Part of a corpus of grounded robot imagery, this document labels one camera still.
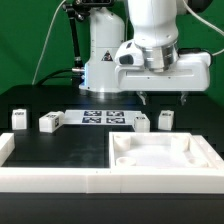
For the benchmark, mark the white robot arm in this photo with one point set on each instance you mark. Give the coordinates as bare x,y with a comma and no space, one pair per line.
151,60

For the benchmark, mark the white U-shaped fence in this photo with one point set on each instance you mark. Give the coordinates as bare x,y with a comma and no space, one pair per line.
111,180

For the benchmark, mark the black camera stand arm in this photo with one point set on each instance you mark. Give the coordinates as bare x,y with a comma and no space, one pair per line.
75,13

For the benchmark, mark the white square tabletop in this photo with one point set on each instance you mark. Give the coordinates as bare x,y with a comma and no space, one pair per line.
156,150

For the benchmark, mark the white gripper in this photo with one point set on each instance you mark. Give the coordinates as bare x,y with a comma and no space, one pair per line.
189,73

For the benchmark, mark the white marker plate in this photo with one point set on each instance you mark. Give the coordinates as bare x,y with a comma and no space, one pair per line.
100,117

